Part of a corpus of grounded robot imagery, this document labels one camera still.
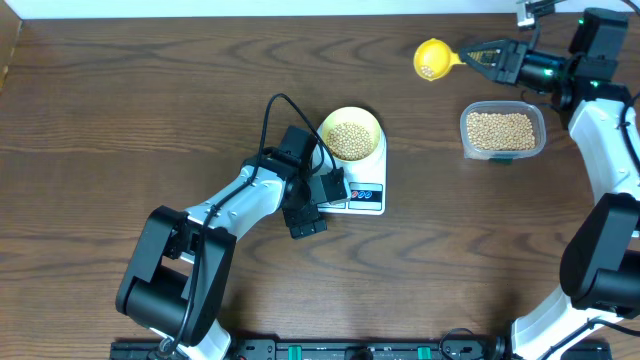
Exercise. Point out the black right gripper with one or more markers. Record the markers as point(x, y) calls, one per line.
point(503, 69)

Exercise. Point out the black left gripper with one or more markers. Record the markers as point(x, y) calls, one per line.
point(304, 223)

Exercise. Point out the yellow measuring cup scoop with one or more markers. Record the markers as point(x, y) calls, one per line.
point(434, 59)

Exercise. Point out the yellow bowl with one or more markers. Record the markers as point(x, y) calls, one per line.
point(354, 115)

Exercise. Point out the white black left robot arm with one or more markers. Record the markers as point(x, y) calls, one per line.
point(177, 275)

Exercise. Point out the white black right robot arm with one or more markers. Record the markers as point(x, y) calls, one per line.
point(599, 273)

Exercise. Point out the white digital kitchen scale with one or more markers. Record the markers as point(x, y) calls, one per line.
point(366, 182)

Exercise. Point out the soybeans in yellow bowl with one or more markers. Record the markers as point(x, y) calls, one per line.
point(349, 141)

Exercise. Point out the clear plastic container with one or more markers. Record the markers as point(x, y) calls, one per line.
point(503, 107)

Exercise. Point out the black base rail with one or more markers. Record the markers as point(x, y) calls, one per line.
point(457, 347)

